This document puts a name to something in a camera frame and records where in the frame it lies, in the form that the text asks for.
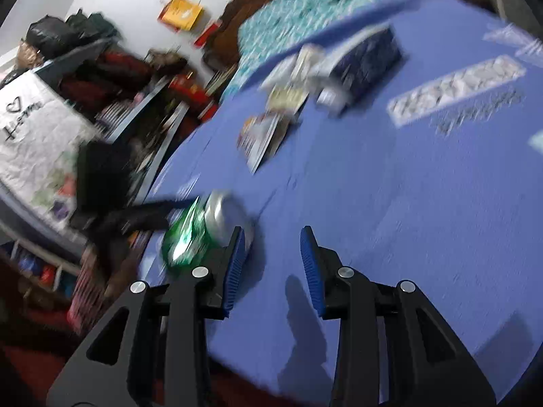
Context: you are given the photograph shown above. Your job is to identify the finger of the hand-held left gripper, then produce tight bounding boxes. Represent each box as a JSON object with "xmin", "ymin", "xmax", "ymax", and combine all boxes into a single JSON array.
[
  {"xmin": 99, "ymin": 214, "xmax": 170, "ymax": 238},
  {"xmin": 127, "ymin": 197, "xmax": 200, "ymax": 218}
]

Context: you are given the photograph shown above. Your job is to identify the yellow red wall calendar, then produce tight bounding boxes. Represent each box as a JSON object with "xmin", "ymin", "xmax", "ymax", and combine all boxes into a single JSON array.
[{"xmin": 157, "ymin": 0, "xmax": 219, "ymax": 49}]

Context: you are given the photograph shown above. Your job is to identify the white printed cloth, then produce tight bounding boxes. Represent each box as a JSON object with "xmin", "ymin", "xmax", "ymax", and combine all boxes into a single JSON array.
[{"xmin": 0, "ymin": 70, "xmax": 98, "ymax": 234}]

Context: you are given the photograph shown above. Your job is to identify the red folded clothes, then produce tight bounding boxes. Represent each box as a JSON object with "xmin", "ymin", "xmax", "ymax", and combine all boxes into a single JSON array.
[{"xmin": 59, "ymin": 51, "xmax": 153, "ymax": 106}]

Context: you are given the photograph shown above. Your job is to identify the green crushed can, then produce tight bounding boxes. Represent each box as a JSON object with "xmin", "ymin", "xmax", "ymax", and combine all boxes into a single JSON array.
[{"xmin": 161, "ymin": 191, "xmax": 255, "ymax": 270}]

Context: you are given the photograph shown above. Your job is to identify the dark bundled clothes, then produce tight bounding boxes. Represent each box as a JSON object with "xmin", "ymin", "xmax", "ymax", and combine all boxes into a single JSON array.
[{"xmin": 19, "ymin": 11, "xmax": 119, "ymax": 58}]

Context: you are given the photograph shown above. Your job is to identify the grey storage shelf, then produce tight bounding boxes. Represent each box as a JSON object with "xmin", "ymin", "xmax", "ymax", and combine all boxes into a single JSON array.
[{"xmin": 30, "ymin": 38, "xmax": 191, "ymax": 204}]

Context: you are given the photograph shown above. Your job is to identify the red box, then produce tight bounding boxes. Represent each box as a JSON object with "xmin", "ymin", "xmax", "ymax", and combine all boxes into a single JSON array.
[{"xmin": 170, "ymin": 74, "xmax": 219, "ymax": 121}]

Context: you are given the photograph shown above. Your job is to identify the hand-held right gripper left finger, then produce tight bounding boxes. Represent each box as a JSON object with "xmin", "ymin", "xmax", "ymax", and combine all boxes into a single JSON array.
[{"xmin": 46, "ymin": 225, "xmax": 247, "ymax": 407}]

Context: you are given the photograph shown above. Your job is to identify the teal patterned bed sheet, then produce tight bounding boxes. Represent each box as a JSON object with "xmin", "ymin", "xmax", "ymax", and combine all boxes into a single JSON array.
[{"xmin": 221, "ymin": 0, "xmax": 425, "ymax": 102}]

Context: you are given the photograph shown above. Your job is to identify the white tissue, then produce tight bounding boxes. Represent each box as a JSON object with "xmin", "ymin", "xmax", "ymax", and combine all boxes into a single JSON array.
[
  {"xmin": 295, "ymin": 44, "xmax": 327, "ymax": 85},
  {"xmin": 267, "ymin": 87, "xmax": 308, "ymax": 117}
]

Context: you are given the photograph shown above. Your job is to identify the small white bottle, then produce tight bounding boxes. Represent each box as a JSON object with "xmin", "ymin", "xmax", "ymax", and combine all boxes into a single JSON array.
[{"xmin": 316, "ymin": 85, "xmax": 355, "ymax": 117}]

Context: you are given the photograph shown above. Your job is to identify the box with yellow edge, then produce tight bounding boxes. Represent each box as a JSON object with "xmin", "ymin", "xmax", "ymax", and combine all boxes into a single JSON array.
[{"xmin": 237, "ymin": 112, "xmax": 293, "ymax": 174}]

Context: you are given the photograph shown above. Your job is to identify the carved wooden headboard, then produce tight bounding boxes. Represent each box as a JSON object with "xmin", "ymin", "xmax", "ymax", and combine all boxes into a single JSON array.
[{"xmin": 201, "ymin": 0, "xmax": 327, "ymax": 73}]

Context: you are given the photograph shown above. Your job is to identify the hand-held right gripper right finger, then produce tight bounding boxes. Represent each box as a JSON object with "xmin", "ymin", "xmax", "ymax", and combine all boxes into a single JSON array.
[{"xmin": 300, "ymin": 226, "xmax": 497, "ymax": 407}]

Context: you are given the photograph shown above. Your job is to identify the clear plastic bag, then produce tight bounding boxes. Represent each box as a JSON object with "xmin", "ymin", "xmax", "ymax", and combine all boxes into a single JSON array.
[{"xmin": 261, "ymin": 57, "xmax": 298, "ymax": 92}]

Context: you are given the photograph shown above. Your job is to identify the blue printed tablecloth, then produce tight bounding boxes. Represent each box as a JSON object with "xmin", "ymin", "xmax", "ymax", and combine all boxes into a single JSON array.
[{"xmin": 136, "ymin": 0, "xmax": 543, "ymax": 407}]

